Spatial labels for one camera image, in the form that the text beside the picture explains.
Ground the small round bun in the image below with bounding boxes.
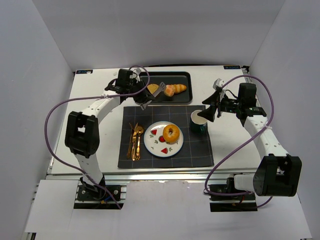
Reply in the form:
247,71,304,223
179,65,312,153
163,84,175,97

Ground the orange glazed donut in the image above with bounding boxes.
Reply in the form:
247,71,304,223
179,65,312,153
162,124,180,143

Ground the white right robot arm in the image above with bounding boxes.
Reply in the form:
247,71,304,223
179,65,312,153
198,78,302,197

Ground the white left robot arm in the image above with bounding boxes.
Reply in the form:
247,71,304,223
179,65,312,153
64,67,166,188

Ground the brown bread slice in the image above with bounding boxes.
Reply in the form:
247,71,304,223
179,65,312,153
147,83,159,95

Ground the striped long bread roll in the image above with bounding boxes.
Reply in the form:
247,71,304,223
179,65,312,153
173,84,187,94

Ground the green white mug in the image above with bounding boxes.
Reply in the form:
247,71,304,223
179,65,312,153
189,110,208,135

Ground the gold spoon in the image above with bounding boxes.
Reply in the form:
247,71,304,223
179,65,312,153
135,125,144,161

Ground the black baking tray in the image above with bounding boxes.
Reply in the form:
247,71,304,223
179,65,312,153
149,71,193,105

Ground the gold knife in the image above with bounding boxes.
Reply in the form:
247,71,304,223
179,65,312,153
131,123,139,161

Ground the right blue table label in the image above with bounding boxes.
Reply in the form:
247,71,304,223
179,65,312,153
223,65,241,70

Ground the white watermelon pattern plate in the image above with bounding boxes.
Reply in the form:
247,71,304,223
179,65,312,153
143,121,184,158

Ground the dark checked placemat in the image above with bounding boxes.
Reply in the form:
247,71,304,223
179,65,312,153
117,105,214,169

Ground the gold fork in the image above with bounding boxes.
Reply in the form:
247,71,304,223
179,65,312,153
126,123,134,159

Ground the blue table label sticker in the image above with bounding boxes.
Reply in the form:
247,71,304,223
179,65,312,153
75,69,93,75

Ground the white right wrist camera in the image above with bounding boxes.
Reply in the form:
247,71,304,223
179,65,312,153
213,78,225,90

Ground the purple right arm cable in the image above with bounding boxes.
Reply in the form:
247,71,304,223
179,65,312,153
202,74,275,209

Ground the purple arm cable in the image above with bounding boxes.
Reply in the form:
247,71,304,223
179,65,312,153
44,65,151,210
202,74,275,209

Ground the aluminium frame rail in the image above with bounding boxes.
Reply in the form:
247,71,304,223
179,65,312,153
32,172,253,201

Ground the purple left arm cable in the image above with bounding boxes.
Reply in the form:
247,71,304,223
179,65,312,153
44,65,151,210

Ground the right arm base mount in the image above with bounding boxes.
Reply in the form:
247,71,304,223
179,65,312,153
208,177,258,213

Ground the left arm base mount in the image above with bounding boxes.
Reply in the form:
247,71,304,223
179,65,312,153
73,177,127,210

